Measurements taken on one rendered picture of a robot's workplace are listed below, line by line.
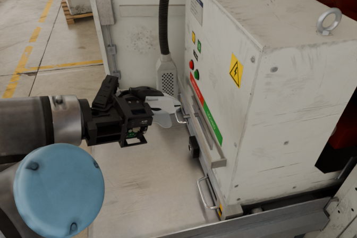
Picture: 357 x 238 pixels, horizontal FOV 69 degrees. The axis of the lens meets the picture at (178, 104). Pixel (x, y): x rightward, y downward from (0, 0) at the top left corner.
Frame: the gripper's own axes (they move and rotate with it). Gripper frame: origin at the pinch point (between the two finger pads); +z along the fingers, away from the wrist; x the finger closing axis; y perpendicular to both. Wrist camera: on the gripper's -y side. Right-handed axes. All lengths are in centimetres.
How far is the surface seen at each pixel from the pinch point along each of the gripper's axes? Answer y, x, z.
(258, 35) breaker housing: 9.1, 19.7, 6.7
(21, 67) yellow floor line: -270, -136, -26
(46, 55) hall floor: -287, -129, 2
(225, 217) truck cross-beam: 15.7, -26.9, 14.7
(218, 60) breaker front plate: -3.2, 8.8, 11.3
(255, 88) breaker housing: 13.4, 11.8, 6.4
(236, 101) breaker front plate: 8.5, 5.6, 8.9
